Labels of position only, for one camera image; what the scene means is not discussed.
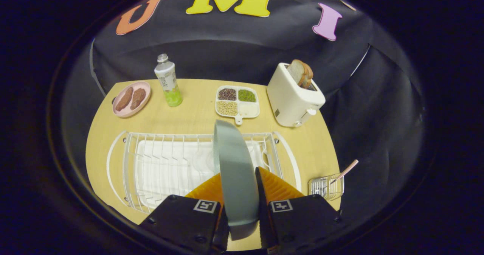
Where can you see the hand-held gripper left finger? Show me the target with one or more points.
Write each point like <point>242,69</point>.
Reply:
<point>177,217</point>

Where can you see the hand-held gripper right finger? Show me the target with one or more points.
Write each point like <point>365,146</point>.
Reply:
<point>263,224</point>

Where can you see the pale green plate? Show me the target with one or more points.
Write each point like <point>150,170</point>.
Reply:
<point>236,179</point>

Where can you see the pink plate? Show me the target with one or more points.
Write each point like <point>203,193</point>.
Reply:
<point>144,87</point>

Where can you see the white drip tray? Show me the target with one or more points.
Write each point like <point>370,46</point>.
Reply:
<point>177,171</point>

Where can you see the brown meat piece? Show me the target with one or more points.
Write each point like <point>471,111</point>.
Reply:
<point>138,98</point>
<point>124,99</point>

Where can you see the white divided bean tray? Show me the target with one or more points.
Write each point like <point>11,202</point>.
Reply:
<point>237,101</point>

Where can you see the white toaster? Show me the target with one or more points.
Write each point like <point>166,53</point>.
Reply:
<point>291,100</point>

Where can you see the green drink bottle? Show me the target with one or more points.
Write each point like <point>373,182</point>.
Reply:
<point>168,84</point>

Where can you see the brown bread slice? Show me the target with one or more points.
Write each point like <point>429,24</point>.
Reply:
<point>298,73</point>

